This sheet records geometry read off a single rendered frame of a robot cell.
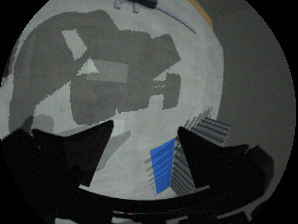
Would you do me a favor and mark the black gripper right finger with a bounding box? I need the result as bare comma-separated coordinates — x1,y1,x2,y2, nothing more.
177,127,249,189

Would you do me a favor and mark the blue striped tape strip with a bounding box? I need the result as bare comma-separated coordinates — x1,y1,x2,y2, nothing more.
150,137,174,194

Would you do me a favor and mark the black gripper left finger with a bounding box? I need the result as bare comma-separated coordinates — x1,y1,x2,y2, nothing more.
31,120,113,188

